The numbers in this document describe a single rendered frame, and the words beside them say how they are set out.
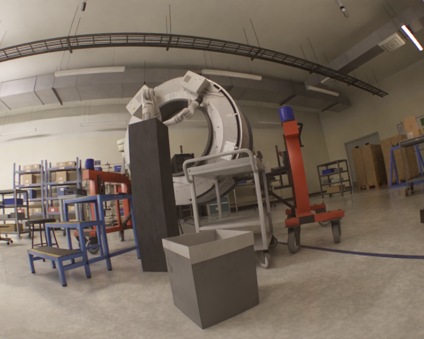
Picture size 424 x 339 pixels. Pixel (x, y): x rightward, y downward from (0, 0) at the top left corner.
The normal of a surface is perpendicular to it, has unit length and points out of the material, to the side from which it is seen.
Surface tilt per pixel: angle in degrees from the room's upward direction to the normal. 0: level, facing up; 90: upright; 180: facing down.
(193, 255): 90
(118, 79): 90
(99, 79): 90
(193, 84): 90
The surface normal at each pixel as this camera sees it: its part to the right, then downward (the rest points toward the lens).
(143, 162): -0.18, -0.11
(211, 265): 0.51, -0.19
